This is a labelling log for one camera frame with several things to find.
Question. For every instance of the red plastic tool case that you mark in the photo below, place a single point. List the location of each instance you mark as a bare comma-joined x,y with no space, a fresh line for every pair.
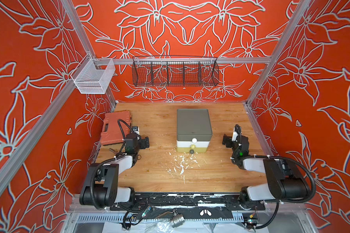
111,133

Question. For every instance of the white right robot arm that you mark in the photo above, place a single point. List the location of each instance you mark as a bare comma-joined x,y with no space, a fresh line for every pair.
287,180

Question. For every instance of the black wire wall basket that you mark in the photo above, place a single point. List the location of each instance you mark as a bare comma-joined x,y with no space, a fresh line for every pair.
175,71

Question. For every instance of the metal cylindrical fitting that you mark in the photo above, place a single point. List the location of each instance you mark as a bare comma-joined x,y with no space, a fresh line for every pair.
177,220

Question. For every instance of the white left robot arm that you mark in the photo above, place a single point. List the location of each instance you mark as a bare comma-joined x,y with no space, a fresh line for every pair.
100,188

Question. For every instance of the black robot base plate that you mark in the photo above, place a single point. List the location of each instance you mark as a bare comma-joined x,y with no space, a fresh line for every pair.
203,207

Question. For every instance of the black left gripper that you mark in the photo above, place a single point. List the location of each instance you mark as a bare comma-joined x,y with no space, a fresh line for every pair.
143,142

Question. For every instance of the white mesh wall basket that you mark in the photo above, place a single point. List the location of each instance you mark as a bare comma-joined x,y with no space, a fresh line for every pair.
92,75

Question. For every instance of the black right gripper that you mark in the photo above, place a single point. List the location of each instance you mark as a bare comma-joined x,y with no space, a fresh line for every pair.
229,141

